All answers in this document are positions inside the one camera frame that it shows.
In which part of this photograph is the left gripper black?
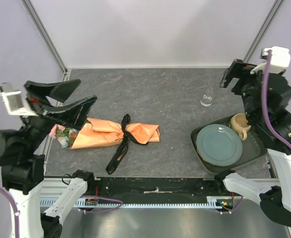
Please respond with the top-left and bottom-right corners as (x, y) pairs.
(22, 76), (99, 152)

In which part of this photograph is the artificial flower bunch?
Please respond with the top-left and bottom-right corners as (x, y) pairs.
(49, 124), (93, 149)

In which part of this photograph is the orange wrapping paper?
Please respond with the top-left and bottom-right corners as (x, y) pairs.
(71, 118), (160, 149)

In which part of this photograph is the black ribbon gold lettering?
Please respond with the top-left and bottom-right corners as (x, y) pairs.
(106, 114), (148, 175)

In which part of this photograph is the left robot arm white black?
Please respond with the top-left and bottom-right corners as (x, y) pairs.
(0, 79), (97, 238)

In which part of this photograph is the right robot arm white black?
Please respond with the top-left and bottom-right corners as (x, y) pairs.
(213, 59), (291, 228)

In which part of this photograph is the clear glass vase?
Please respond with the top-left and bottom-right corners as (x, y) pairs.
(200, 95), (213, 107)

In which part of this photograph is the beige ceramic mug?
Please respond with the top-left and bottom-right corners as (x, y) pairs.
(230, 114), (251, 141)

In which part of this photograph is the blue-grey ceramic plate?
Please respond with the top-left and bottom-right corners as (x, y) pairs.
(196, 124), (243, 167)

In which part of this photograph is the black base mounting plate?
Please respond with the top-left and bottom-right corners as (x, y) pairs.
(86, 177), (231, 203)

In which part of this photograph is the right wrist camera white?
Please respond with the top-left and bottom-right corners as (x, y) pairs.
(250, 46), (291, 74)

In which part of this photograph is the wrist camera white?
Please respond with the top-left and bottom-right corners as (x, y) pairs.
(0, 83), (37, 116)
(250, 46), (291, 74)

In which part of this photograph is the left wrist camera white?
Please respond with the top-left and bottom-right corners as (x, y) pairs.
(0, 83), (37, 116)

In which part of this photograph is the right aluminium frame post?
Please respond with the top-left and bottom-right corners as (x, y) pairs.
(243, 0), (285, 62)

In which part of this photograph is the aluminium frame post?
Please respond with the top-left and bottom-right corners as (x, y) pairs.
(243, 0), (285, 62)
(21, 0), (68, 75)

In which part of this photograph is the left aluminium frame post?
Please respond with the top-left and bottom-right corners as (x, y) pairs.
(21, 0), (68, 75)

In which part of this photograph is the grey slotted cable duct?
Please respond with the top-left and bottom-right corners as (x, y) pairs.
(40, 196), (242, 209)

